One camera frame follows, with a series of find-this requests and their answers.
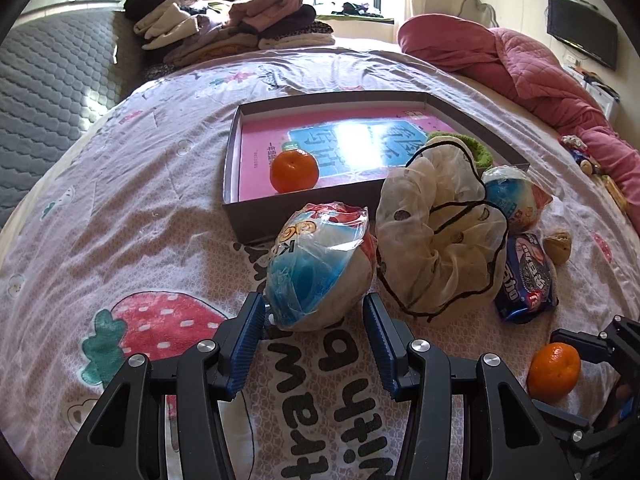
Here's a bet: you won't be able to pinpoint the small colourful toy figure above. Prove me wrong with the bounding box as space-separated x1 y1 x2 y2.
560 136 602 177

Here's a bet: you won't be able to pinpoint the blue-white egg toy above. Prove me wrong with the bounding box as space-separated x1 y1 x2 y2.
264 202 376 332

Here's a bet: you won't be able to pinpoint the pile of folded clothes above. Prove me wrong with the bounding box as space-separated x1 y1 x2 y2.
124 0 335 70

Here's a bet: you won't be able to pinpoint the red-blue egg toy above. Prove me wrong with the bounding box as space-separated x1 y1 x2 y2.
482 166 552 234

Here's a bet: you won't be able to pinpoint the black wall television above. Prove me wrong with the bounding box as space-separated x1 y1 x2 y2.
547 0 618 70

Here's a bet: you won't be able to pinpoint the pink quilted blanket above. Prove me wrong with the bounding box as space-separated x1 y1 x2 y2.
397 13 639 228

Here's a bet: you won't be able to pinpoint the grey cardboard tray box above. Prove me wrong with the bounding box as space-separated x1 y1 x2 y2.
222 90 529 245

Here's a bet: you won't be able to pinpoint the green fuzzy scrunchie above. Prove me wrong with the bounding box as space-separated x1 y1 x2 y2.
428 130 494 174

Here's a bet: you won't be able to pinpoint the orange mandarin in tray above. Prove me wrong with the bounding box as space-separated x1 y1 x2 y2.
269 148 320 193

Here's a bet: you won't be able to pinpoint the blue Oreo cookie packet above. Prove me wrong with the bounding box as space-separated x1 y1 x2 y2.
495 233 559 324

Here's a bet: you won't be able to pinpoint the orange mandarin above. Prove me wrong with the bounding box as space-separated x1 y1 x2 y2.
526 342 582 404
269 148 320 193

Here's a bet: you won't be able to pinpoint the white heart-shaped chair back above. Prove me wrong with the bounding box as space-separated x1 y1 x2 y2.
457 0 499 28

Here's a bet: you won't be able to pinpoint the dark clothes on windowsill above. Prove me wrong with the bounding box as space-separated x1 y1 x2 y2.
333 2 382 18

